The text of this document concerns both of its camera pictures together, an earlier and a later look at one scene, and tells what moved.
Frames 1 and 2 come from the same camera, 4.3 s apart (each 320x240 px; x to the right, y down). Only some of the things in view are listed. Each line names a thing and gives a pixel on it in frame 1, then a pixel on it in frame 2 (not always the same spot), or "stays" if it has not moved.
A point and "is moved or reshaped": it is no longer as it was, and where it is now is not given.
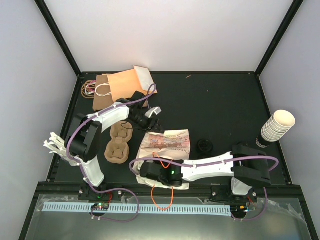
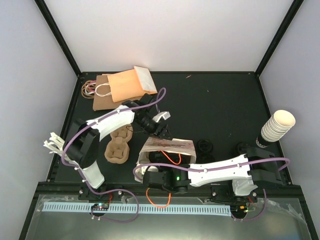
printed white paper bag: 171,145 is moved or reshaped
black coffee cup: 205,145 stays
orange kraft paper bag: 124,83 stays
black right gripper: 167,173 to 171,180
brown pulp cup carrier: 117,150 stays
